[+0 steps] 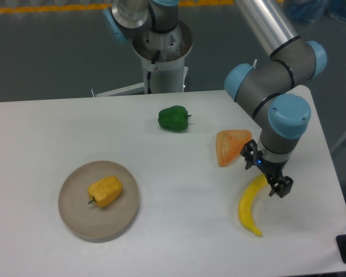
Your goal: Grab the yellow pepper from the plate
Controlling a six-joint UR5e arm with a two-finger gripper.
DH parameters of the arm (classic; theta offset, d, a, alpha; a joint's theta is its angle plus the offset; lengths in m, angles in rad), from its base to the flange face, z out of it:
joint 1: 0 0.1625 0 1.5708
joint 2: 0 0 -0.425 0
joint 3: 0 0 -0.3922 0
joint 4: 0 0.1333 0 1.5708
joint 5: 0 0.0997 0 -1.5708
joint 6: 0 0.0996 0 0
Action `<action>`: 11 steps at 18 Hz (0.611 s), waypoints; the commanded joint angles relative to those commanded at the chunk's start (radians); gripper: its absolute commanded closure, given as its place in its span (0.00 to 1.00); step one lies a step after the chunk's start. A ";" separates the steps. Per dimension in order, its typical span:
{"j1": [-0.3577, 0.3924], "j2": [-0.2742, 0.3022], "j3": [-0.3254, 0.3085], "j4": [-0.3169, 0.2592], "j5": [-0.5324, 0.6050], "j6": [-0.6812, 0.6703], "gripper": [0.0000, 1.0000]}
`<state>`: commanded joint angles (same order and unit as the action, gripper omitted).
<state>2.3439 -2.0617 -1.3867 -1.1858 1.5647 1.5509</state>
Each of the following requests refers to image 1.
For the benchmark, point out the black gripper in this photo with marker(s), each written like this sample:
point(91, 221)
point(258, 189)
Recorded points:
point(271, 164)

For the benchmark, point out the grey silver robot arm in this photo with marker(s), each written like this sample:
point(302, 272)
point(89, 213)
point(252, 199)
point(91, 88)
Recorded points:
point(263, 93)

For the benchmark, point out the green toy pepper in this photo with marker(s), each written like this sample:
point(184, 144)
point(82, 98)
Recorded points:
point(174, 118)

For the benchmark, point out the yellow toy pepper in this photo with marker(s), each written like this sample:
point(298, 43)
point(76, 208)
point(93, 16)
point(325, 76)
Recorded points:
point(104, 191)

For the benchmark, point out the beige round plate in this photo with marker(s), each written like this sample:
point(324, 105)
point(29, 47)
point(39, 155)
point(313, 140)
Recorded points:
point(88, 221)

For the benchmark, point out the orange triangular toy slice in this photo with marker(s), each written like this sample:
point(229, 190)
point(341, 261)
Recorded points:
point(229, 144)

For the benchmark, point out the yellow toy banana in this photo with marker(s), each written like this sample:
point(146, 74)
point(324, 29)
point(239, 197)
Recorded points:
point(245, 205)

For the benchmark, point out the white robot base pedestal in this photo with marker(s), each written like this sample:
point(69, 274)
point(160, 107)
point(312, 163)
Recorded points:
point(162, 61)

